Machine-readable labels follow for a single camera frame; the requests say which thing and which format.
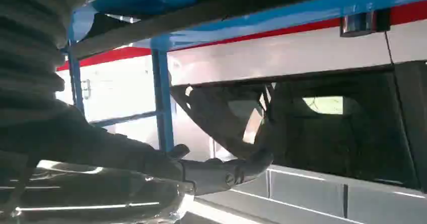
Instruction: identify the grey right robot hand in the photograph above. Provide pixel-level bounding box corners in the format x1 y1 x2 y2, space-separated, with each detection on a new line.
0 104 274 198

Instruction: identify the white panel with red stripe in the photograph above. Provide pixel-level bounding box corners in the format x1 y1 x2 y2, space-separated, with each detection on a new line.
56 1 427 150

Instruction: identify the blue metal rack frame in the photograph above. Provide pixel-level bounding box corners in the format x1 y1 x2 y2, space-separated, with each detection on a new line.
66 0 427 154

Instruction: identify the small shiny metal bracket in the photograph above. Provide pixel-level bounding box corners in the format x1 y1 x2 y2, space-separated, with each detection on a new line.
339 12 378 38

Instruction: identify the thin black hanging cable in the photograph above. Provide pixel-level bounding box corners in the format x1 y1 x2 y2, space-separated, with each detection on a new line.
384 31 398 66

